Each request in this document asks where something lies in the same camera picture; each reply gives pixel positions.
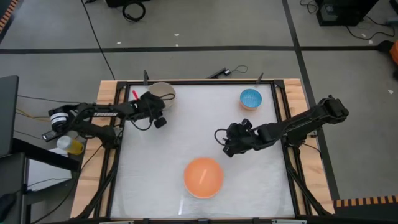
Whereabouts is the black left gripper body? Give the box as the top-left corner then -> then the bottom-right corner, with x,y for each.
136,91 -> 167,121

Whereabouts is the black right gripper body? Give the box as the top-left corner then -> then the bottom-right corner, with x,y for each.
222,118 -> 259,158

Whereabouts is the beige bowl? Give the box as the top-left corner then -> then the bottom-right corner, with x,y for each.
148,82 -> 177,109

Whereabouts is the small blue bowl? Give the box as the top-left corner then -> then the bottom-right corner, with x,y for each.
239,88 -> 263,111

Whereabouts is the white table mat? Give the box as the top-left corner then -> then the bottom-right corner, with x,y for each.
110,83 -> 295,219

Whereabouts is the large orange bowl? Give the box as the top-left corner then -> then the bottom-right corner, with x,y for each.
183,157 -> 224,200

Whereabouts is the black power adapter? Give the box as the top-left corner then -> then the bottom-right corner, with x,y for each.
205,67 -> 231,80

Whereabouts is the yellow bottle with white cap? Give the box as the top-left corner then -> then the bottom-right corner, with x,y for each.
56,135 -> 85,156

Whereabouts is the black monitor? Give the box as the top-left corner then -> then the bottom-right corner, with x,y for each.
0,75 -> 20,158

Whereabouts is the black yellow striped ramp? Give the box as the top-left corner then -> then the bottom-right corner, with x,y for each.
333,195 -> 398,224

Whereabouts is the black side desk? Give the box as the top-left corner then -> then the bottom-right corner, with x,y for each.
0,137 -> 81,224

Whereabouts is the black equipment box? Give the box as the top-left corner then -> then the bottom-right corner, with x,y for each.
314,0 -> 381,27

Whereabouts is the orange round object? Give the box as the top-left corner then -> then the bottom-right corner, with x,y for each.
389,40 -> 398,65

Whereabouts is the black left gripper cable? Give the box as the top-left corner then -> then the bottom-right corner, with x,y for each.
129,91 -> 177,132

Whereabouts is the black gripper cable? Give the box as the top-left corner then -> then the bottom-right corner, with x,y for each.
129,91 -> 177,132
213,128 -> 230,147

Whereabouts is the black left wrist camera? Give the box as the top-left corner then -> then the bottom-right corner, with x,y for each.
153,116 -> 168,129

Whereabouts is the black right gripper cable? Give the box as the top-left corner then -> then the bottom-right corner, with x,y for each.
213,128 -> 230,147

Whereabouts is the thin black adapter cable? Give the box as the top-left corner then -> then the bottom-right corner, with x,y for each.
229,64 -> 249,75

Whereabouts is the black aluminium table frame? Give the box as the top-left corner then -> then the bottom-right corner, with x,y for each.
76,72 -> 333,220

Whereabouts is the long black floor cable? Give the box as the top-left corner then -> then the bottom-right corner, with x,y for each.
80,0 -> 116,80

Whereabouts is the coiled black cable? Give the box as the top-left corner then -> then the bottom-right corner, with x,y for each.
121,1 -> 147,23

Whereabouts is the yellow cable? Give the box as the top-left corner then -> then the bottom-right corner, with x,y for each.
16,107 -> 50,123

